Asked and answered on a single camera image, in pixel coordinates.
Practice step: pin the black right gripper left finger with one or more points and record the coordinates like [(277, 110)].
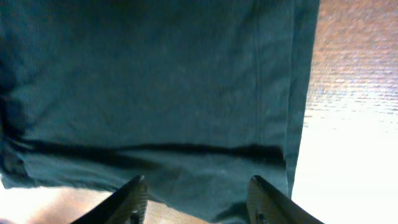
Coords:
[(127, 205)]

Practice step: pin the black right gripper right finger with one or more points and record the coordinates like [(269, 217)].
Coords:
[(267, 205)]

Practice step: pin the dark green t-shirt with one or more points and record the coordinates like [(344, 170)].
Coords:
[(196, 96)]

